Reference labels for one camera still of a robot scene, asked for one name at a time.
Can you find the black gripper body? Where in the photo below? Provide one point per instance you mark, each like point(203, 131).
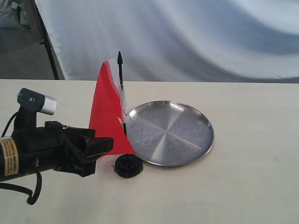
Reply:
point(47, 147)

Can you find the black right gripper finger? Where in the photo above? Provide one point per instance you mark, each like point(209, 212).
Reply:
point(82, 169)

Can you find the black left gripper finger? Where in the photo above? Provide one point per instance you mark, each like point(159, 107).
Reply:
point(94, 147)

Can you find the red white flag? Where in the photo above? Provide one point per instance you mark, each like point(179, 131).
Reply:
point(108, 117)

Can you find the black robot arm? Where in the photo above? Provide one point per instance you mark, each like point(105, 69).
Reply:
point(9, 160)

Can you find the black round flag base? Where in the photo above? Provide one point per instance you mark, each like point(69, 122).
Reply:
point(128, 165)

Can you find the round steel plate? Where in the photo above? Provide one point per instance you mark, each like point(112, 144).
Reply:
point(169, 133)

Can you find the black backdrop stand pole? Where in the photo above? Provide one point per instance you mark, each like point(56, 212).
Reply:
point(46, 43)

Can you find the white sacks in background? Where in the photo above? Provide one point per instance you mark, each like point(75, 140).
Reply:
point(13, 14)

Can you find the white backdrop cloth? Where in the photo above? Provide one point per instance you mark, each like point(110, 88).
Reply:
point(176, 40)

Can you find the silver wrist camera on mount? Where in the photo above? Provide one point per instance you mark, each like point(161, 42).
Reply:
point(31, 103)

